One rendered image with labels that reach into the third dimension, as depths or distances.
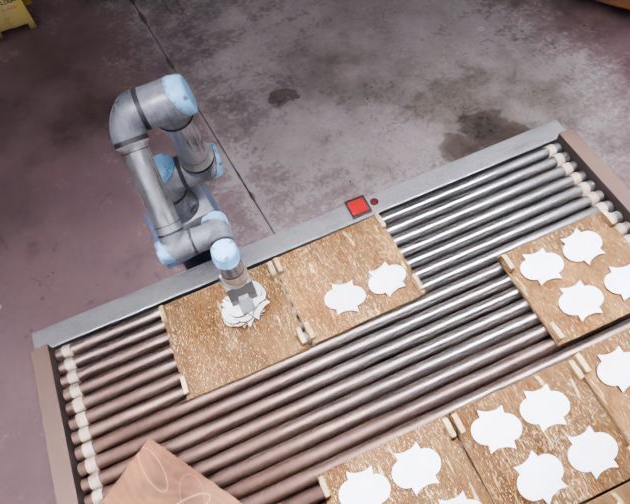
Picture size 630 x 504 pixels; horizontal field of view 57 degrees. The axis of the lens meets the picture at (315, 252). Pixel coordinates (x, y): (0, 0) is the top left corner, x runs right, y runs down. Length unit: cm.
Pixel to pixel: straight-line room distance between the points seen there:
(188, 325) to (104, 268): 146
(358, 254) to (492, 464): 78
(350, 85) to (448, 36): 77
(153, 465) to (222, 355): 39
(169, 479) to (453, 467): 78
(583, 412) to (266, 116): 261
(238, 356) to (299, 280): 33
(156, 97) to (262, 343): 82
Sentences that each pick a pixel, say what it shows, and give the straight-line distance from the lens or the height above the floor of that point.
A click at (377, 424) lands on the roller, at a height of 92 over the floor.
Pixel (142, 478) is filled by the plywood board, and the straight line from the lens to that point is 177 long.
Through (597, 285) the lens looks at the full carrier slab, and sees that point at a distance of 208.
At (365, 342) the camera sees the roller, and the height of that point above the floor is 92.
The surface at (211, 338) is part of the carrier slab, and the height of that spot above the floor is 94.
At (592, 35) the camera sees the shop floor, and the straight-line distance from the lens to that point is 439.
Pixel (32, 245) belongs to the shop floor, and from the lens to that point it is 368.
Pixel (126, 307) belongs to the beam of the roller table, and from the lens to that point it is 212.
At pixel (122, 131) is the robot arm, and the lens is 166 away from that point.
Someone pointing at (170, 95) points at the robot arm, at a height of 160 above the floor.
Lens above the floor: 267
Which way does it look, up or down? 59 degrees down
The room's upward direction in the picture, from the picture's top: 10 degrees counter-clockwise
